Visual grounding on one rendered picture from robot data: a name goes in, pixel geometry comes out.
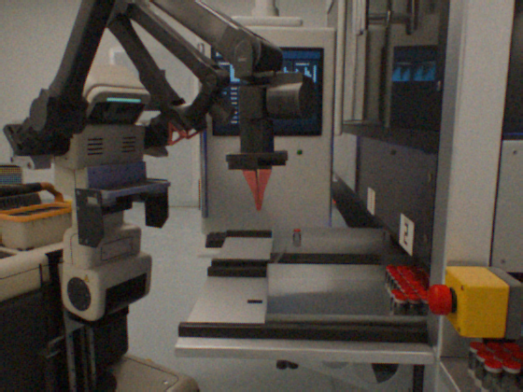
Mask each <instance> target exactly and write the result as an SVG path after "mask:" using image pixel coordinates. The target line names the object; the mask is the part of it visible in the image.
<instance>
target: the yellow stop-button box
mask: <svg viewBox="0 0 523 392"><path fill-rule="evenodd" d="M445 285H446V286H447V287H448V289H449V292H450V296H451V312H450V314H449V315H446V316H445V317H446V318H447V319H448V320H449V321H450V323H451V324H452V325H453V326H454V328H455V329H456V331H457V333H458V334H459V335H460V336H461V337H463V338H494V339H500V338H503V337H504V338H505V339H514V340H518V339H519V338H520V332H521V324H522V316H523V311H522V308H523V284H521V283H520V282H518V281H517V280H516V279H515V278H514V277H513V276H512V275H510V274H509V273H507V272H505V271H504V270H503V269H500V268H498V267H486V268H485V267H477V266H447V267H445Z"/></svg>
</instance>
